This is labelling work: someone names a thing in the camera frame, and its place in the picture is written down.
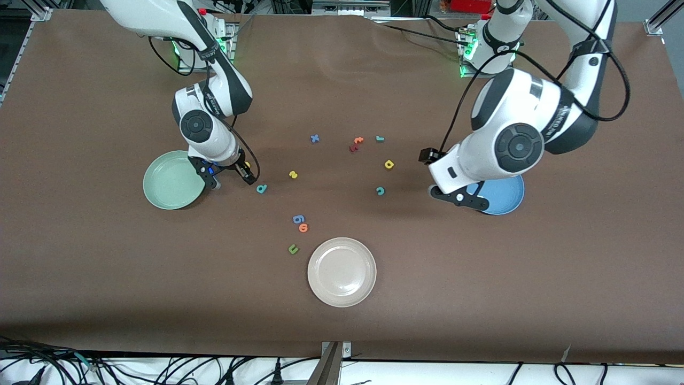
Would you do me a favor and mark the mint green plate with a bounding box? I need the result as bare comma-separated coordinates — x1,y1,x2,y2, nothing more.
143,150,207,210

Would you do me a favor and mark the blue plate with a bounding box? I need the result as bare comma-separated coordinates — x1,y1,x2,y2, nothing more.
466,174,525,215

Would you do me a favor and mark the beige plate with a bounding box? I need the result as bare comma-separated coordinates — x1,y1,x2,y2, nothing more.
307,237,377,308

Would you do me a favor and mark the red box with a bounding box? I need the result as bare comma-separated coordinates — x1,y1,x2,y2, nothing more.
449,0,495,12

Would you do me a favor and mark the brown table cover sheet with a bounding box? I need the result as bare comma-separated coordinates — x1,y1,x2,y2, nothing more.
0,10,684,365

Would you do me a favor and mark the grey equipment box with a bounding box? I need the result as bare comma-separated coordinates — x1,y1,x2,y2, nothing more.
312,0,392,17

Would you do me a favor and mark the dark metal bar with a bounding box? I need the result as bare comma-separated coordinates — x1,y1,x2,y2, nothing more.
306,342,343,385

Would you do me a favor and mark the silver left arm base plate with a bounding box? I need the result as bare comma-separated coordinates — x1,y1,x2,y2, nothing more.
457,27,516,79

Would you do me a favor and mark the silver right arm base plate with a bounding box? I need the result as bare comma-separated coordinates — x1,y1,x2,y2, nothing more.
177,21,239,73

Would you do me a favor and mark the black cable by base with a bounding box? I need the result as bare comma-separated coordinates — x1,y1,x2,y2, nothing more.
371,15,471,49

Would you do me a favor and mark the silver table edge bracket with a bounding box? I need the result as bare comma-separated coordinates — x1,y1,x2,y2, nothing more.
322,341,352,359

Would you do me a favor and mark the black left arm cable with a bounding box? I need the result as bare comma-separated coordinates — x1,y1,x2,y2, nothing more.
438,0,631,156

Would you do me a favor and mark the teal cable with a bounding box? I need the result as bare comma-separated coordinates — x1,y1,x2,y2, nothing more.
72,352,102,372

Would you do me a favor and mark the black looped floor cable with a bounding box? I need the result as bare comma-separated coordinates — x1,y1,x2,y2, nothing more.
553,363,610,385

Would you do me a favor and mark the aluminium frame profile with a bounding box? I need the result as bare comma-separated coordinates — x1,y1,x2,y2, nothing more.
644,0,684,37

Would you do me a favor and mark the black cable with connector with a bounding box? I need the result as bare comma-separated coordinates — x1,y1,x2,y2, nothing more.
11,364,51,385

